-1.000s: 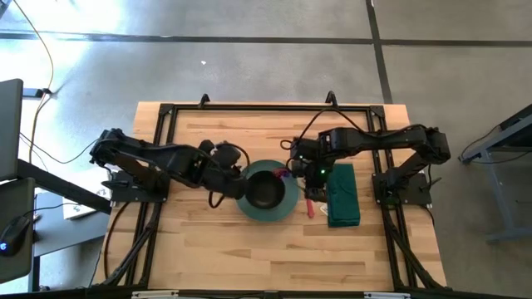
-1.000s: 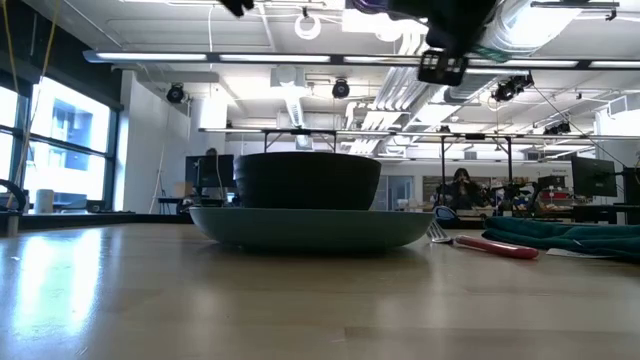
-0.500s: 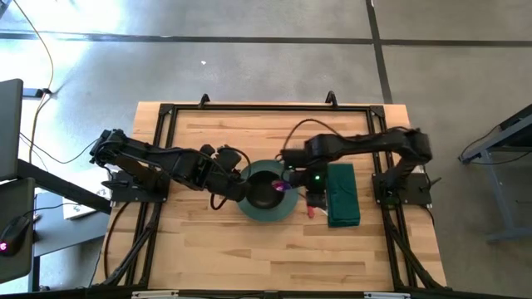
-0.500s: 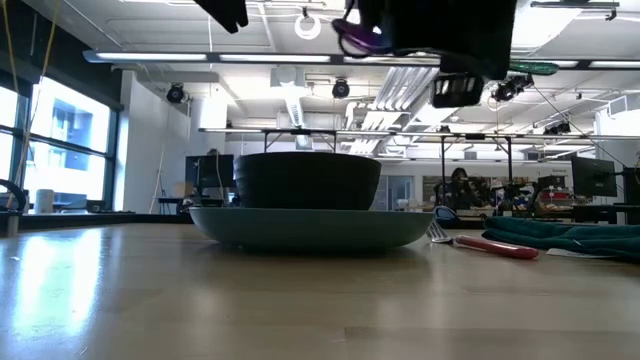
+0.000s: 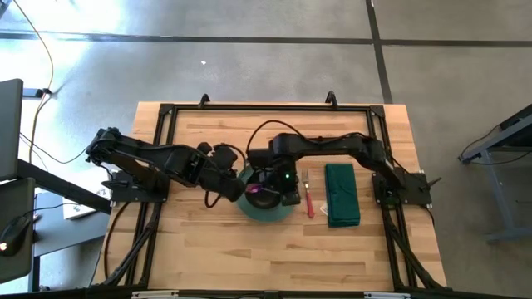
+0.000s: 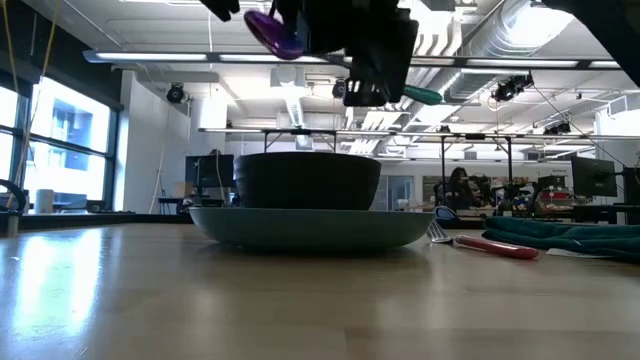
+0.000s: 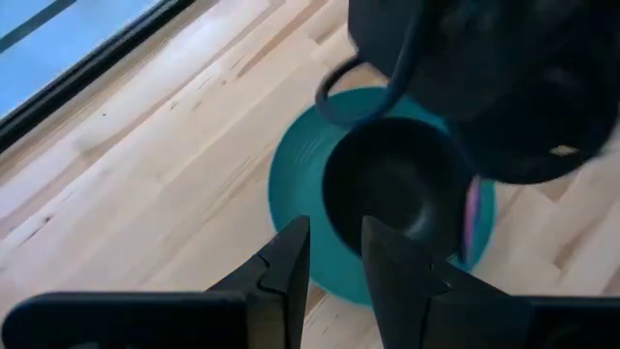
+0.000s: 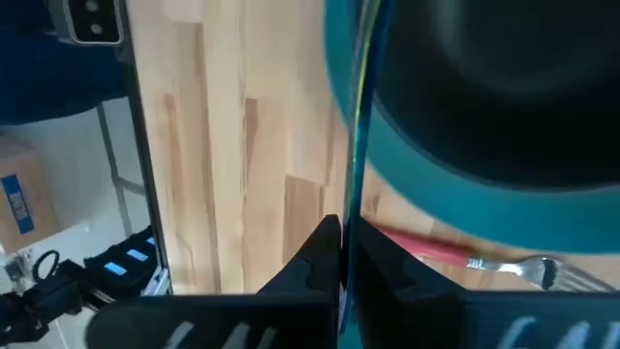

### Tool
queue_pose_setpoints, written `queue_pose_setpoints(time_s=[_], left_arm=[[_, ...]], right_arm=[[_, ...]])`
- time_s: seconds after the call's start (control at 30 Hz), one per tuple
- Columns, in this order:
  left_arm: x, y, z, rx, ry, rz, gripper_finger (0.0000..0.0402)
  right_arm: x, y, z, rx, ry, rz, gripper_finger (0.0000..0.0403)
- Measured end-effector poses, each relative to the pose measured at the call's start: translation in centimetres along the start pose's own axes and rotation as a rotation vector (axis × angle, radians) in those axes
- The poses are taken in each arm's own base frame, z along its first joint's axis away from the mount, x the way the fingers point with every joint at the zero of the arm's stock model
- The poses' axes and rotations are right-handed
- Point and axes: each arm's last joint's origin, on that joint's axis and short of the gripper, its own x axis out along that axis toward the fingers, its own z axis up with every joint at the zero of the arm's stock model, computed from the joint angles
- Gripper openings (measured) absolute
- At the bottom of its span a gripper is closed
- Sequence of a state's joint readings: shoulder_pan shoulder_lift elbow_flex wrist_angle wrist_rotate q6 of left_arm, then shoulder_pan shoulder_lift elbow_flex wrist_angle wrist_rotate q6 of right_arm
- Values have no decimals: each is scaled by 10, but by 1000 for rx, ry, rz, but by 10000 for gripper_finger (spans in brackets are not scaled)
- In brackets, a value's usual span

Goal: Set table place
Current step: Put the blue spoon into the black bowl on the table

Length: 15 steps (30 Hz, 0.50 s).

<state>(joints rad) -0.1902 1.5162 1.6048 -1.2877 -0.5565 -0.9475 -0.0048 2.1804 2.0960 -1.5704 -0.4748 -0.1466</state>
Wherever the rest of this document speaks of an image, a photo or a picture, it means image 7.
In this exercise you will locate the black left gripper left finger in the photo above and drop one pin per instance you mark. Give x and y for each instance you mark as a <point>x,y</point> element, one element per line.
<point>286,286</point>

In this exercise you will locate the black round bowl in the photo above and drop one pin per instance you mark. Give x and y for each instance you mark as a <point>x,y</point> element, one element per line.
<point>387,179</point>

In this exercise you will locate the pink purple thin utensil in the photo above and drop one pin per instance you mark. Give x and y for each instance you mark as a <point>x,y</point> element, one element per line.
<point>471,218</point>

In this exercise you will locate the black table edge rail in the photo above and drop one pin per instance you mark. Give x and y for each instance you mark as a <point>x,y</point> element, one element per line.
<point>82,72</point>

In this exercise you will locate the teal round plate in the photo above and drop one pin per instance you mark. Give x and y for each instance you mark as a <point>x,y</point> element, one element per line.
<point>295,194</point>

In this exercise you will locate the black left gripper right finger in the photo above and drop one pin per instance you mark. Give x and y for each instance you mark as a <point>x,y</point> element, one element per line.
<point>402,291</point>

